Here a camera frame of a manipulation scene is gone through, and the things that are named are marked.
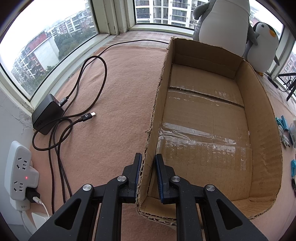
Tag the black tripod stand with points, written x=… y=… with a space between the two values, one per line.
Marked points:
x=290 y=82

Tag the black power adapter brick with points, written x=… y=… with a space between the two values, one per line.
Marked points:
x=49 y=109

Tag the black plug in strip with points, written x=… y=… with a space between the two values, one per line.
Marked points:
x=30 y=193

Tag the pink felt mat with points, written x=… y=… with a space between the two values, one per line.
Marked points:
x=98 y=149

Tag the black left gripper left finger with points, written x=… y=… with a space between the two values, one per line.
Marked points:
x=93 y=213

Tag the white wall adapter block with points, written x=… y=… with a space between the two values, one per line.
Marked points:
x=39 y=219

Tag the teal plastic clip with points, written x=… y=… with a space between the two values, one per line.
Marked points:
x=282 y=122

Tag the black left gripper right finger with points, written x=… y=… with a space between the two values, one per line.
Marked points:
x=203 y=213

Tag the large grey white penguin plush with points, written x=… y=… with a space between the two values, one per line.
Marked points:
x=224 y=23

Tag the small penguin plush orange beak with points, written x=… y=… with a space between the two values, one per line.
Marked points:
x=260 y=51

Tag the cardboard box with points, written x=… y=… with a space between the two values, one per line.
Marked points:
x=213 y=123

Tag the white power strip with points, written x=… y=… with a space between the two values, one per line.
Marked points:
x=19 y=173

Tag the blue plastic clip tool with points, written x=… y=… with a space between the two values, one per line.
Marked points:
x=293 y=168

